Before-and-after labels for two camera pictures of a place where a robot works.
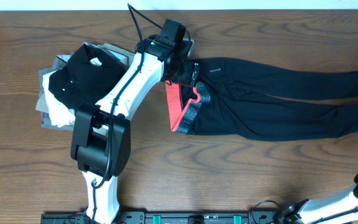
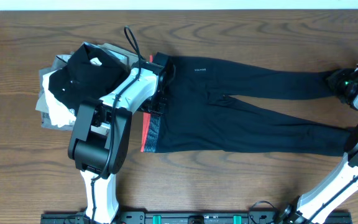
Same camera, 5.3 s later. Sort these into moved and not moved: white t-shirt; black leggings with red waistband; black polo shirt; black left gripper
Moved: black left gripper; black leggings with red waistband
Not moved: black polo shirt; white t-shirt
